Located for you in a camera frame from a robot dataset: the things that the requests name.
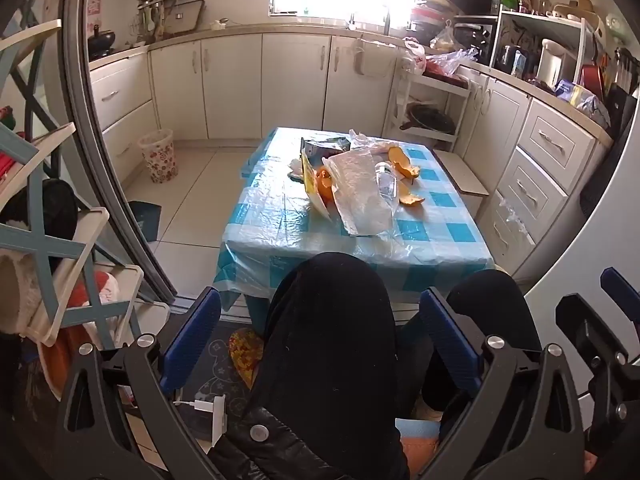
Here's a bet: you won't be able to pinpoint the white cabinet drawer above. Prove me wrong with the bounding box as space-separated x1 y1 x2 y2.
517 100 598 171
475 192 541 281
495 147 571 221

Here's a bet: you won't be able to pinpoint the metal baking tray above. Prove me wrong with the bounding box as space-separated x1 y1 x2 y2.
162 0 205 36

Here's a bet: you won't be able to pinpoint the red white plush slipper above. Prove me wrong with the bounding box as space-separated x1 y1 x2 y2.
67 269 122 311

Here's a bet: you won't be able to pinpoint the beige kitchen countertop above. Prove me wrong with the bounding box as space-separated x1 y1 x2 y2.
89 22 616 146

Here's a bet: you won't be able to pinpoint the yellow white packet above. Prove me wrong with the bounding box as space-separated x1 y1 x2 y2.
299 151 332 218

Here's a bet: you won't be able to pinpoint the dark cooking pot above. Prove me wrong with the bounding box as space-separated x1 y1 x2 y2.
497 44 525 77

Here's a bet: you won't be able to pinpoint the frying pan with lid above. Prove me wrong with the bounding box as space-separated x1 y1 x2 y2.
405 103 457 134

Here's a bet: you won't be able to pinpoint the patterned waste basket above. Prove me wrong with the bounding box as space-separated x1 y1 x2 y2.
137 128 180 184

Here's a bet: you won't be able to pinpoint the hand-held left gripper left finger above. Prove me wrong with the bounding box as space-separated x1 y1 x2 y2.
54 287 222 480

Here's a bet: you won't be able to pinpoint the stack of pots and bowls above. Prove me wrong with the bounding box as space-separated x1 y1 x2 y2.
407 0 452 36

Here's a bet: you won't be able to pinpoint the large clear plastic bag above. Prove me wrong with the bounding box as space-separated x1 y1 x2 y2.
321 150 401 237

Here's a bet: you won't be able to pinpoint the red white plastic bag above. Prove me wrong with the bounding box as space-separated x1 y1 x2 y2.
403 36 427 75

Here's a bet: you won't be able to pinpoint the person's leg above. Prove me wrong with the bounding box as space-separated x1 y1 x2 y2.
249 251 403 461
400 269 545 413

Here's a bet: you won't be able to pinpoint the person's left leg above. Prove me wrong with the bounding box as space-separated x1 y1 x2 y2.
249 251 403 461

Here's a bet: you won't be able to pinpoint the blue foil packet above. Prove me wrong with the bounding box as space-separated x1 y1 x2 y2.
554 79 608 123

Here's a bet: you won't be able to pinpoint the dark red tray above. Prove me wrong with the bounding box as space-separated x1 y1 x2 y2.
425 67 468 84

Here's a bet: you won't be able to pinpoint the clear plastic wrap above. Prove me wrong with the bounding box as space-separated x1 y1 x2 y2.
497 197 533 241

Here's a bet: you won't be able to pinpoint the white wooden stool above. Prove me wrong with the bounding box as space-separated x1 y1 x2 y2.
433 149 491 222

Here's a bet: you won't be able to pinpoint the white fluffy slipper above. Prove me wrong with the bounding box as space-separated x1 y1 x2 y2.
0 252 53 326

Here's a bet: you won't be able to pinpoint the yellowish food bag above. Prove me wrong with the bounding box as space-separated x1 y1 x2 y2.
429 20 457 54

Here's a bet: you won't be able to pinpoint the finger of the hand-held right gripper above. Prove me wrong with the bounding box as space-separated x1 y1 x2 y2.
556 294 632 386
600 267 640 322

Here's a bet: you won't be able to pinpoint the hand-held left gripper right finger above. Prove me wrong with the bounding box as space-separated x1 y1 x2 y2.
420 287 588 480

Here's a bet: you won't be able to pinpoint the large curved orange peel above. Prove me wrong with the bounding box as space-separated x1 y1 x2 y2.
386 145 422 180

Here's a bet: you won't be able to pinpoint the black leather jacket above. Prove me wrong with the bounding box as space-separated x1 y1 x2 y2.
207 405 412 480

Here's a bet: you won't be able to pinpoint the white counter shelf rack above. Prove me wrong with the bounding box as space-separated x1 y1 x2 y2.
492 6 601 92

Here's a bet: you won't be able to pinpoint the black round bag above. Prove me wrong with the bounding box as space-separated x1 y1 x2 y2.
42 179 81 241

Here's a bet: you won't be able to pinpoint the white kitchen base cabinets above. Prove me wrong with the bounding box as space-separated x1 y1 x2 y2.
89 30 616 283

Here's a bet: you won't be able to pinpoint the blue checked plastic tablecloth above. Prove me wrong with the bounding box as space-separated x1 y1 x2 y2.
214 126 496 313

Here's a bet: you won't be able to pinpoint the red saucepan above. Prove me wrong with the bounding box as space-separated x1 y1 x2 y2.
580 49 610 102

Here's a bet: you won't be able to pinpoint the dark teal floor mat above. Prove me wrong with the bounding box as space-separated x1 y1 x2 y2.
126 200 163 242

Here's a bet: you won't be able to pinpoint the clear plastic produce bag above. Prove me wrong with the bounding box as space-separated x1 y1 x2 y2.
424 48 482 78

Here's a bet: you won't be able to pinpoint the dark snack packet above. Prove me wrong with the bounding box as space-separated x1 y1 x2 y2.
300 136 351 161

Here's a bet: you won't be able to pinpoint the black wok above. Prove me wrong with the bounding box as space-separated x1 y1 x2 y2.
87 24 117 59

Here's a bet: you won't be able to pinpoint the white trolley shelf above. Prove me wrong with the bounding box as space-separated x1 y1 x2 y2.
385 55 472 153

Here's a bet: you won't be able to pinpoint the black toaster oven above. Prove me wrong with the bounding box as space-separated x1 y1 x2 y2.
451 16 499 59

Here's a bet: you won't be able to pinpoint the blue and orange cloth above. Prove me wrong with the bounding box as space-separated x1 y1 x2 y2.
395 420 442 480

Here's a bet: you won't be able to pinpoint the white thermos pot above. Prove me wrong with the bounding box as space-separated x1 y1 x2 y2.
536 38 567 89

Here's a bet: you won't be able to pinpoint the wall utensil rack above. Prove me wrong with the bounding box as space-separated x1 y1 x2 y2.
131 0 203 46

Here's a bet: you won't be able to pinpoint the white refrigerator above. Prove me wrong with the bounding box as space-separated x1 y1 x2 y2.
522 72 640 411

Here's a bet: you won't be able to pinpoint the patterned slipper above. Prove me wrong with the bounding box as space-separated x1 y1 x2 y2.
228 327 265 391

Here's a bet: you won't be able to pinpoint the teal white shoe rack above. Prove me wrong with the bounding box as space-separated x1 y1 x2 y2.
0 19 146 351

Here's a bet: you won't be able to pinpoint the white hanging bin frame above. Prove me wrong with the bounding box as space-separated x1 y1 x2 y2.
351 40 394 79

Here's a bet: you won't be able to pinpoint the person's right leg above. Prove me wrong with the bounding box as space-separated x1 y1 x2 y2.
400 269 545 413

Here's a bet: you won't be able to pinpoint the white charger with cable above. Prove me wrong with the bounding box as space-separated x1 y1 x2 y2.
172 392 228 448

